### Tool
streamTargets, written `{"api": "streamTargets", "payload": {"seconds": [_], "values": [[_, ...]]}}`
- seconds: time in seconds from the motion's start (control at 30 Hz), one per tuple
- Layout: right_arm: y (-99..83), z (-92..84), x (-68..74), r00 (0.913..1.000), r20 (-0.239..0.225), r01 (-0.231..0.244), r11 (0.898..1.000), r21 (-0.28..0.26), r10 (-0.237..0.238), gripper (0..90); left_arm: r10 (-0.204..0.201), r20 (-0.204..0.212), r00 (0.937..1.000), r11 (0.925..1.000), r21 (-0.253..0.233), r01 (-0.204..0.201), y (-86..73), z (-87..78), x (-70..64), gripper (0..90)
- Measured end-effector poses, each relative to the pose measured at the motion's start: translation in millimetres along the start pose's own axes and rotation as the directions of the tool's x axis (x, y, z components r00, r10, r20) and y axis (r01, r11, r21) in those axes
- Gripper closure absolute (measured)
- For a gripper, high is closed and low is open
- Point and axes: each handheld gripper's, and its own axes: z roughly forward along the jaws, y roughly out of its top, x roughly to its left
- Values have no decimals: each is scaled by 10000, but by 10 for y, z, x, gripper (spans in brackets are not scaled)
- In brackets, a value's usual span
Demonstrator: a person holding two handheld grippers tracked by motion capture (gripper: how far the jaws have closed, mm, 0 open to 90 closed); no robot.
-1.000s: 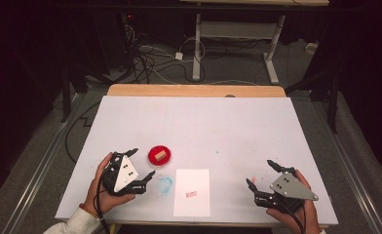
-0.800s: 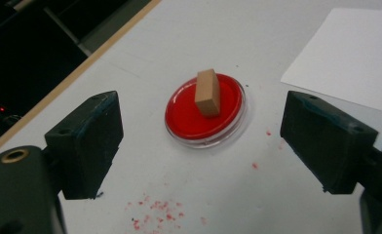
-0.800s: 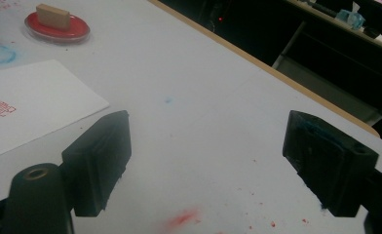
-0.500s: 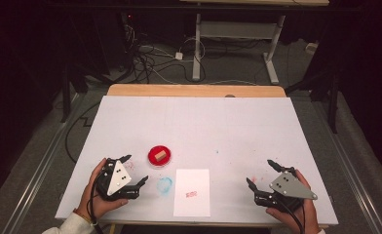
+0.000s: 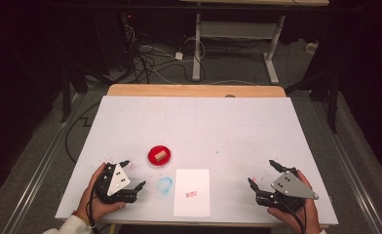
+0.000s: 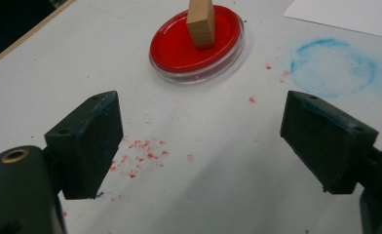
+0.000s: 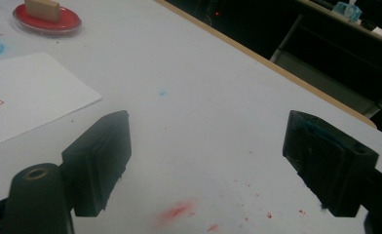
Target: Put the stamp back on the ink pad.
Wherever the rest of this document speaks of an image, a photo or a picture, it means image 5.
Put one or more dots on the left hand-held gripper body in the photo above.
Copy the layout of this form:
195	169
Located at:
118	182

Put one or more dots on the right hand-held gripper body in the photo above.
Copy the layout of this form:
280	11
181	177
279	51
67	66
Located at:
291	188

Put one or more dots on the round red ink pad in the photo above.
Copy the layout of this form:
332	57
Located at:
153	157

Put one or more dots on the small wooden stamp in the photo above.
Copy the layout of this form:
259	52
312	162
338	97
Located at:
160	156

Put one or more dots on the white paper sheet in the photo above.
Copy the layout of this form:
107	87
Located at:
192	185

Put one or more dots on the person's right hand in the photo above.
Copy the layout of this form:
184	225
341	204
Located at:
296	221

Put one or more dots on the person's left hand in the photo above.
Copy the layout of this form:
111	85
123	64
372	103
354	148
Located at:
96	208

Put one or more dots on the large white board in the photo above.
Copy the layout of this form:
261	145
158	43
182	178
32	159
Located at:
198	130

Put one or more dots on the black metal stand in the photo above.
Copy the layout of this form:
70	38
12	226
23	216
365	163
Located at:
333	104
65	97

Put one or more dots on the grey table grommet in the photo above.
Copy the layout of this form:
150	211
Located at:
230	96

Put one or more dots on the wooden table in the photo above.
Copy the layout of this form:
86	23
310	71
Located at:
195	90

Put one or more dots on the white power adapter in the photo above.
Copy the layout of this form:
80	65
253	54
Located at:
178	55

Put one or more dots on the small white box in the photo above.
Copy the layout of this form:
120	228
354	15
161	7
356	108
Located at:
311	47

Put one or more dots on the white metal-legged desk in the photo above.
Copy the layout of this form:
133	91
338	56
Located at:
234	30

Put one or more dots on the metal floor rail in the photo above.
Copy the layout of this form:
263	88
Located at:
351	169
39	172

